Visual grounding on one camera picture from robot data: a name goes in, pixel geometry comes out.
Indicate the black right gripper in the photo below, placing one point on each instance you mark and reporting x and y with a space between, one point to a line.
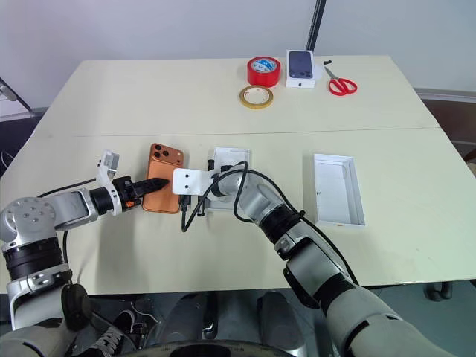
184 203

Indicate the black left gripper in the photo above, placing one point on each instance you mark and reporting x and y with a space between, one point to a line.
124 191

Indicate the orange smartphone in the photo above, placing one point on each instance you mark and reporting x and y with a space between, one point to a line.
160 167

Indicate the white phone box base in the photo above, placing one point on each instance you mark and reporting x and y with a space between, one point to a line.
234 154

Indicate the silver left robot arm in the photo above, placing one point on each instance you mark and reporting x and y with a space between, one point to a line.
67 208

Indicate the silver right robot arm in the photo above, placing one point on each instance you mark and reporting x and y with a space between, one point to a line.
327 267

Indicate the white phone box lid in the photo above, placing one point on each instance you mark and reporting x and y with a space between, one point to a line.
338 193

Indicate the phone box with printed lid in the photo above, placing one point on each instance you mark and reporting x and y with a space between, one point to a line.
300 65

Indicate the yellow tape roll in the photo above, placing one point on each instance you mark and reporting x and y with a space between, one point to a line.
245 100

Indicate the red tape roll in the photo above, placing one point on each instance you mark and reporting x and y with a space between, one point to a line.
256 79

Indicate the black shoe with white laces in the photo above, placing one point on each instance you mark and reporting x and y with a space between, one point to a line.
111 332

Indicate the black metal pole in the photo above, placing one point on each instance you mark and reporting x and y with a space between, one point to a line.
316 24

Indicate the black caster wheels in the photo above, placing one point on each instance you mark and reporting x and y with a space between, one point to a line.
439 291

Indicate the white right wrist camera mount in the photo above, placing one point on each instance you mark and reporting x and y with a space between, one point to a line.
193 182

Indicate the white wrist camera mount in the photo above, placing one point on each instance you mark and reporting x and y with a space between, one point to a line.
193 182
108 163

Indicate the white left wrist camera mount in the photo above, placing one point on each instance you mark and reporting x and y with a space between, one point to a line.
108 163

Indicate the metal frame chair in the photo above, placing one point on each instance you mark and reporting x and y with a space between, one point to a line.
11 100

